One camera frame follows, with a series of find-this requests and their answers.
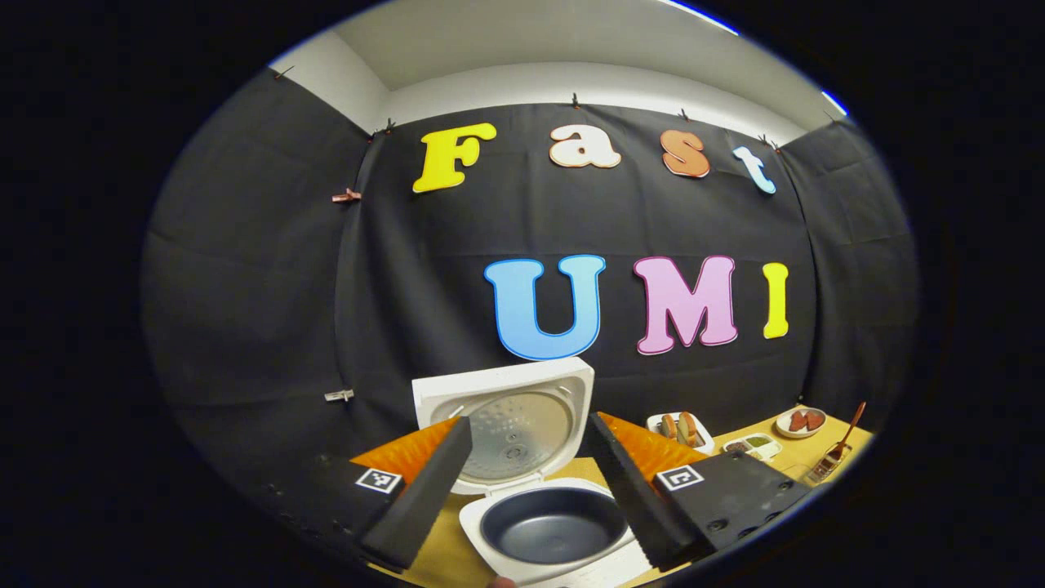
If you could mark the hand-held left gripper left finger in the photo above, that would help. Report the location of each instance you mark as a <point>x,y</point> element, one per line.
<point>420,498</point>

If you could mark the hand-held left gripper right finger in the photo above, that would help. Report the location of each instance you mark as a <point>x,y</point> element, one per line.
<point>633,506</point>

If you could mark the white rice cooker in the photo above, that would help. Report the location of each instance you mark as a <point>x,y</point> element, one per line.
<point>522,384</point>

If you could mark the brown wooden spoon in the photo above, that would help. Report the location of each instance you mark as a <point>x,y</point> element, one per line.
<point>853,423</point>

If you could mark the white toaster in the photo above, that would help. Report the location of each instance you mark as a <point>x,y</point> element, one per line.
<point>655,422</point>

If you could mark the toasted bread slice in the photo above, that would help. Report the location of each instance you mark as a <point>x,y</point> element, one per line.
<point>669,426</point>
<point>691,428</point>

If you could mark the white cloth clip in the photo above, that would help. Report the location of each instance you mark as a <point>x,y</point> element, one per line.
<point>339,395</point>

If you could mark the white divided grain dish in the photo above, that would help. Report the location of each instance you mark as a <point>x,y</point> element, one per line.
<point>751,446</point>

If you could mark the small white plate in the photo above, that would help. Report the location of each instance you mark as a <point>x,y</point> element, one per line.
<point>782,423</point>

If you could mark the red meat slice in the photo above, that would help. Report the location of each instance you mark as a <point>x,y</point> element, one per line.
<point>815,420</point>
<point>798,421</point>

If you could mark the black backdrop cloth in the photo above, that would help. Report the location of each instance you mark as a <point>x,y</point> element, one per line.
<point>245,286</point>

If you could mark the pink cloth clip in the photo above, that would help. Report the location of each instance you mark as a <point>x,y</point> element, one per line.
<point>346,196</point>

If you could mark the row of black cloth clips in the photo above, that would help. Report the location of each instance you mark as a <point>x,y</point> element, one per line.
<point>575,100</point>

